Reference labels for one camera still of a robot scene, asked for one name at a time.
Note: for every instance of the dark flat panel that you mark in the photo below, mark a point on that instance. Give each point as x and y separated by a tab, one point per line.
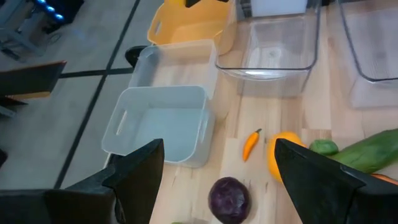
28	79

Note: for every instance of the black device blue lights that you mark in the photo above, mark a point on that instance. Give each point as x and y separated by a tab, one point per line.
68	9

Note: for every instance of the yellow plastic bin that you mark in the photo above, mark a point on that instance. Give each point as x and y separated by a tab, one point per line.
199	28

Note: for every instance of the dark green cucumber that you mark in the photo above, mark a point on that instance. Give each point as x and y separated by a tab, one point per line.
370	152

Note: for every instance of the orange citrus fruit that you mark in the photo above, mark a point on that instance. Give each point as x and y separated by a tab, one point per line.
289	137

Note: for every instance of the small green pea pod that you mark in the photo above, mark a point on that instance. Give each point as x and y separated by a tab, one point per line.
323	147

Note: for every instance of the black table clamp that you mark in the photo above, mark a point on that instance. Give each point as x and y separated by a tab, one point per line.
133	56

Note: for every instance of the small orange chili pepper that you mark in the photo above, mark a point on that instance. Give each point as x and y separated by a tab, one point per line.
250	144

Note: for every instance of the grey metal furniture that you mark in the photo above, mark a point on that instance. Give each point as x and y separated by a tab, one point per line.
18	34

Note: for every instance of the grey-blue plastic bin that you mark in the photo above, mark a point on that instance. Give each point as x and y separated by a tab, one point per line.
164	124

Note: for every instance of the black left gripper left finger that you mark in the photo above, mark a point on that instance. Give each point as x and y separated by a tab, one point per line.
136	180

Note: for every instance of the small clear acrylic bin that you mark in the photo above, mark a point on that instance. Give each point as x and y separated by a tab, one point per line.
280	46

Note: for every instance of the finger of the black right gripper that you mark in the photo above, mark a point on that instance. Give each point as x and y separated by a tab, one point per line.
192	3

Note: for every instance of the frosted translucent plastic bin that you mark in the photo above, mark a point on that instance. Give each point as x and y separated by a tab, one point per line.
174	65

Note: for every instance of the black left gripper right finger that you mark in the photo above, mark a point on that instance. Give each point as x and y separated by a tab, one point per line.
317	193

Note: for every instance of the large clear acrylic bin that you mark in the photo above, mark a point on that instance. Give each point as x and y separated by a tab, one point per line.
373	46

